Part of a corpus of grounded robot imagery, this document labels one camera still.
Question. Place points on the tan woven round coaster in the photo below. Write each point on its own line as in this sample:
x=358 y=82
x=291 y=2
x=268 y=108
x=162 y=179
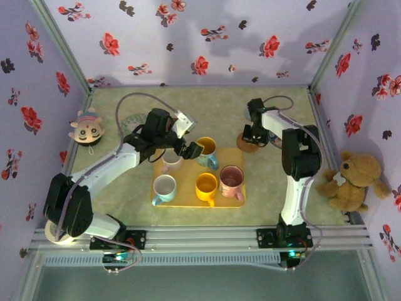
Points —
x=246 y=148

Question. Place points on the blue mug yellow inside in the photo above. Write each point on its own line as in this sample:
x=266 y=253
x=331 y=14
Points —
x=208 y=160

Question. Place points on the green patterned glass coaster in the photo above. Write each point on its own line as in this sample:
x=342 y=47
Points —
x=131 y=120

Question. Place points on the pink patterned mug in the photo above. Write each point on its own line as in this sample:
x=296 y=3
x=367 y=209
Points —
x=231 y=180

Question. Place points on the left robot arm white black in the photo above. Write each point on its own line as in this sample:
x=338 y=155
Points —
x=103 y=166

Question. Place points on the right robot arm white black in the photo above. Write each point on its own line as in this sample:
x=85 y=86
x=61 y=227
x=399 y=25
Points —
x=300 y=150

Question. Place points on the yellow plastic tray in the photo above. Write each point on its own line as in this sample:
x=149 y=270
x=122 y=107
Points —
x=188 y=169

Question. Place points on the cartoon face plush toy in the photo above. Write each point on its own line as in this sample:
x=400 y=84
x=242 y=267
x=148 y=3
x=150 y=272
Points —
x=86 y=128

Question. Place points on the brown teddy bear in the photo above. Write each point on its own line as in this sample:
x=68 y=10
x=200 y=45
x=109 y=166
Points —
x=354 y=185

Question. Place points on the masking tape roll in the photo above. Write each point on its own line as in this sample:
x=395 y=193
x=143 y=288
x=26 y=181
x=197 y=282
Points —
x=59 y=242

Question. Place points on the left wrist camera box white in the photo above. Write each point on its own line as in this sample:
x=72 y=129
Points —
x=185 y=125

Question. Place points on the aluminium mounting rail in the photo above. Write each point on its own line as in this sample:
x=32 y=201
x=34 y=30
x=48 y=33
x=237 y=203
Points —
x=203 y=236

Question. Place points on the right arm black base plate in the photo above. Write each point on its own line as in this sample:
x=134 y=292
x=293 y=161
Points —
x=266 y=238

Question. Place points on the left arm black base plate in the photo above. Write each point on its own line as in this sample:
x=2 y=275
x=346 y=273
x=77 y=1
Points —
x=138 y=239

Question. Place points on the aluminium frame post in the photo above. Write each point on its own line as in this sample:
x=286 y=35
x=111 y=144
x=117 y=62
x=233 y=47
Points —
x=64 y=47
x=334 y=47

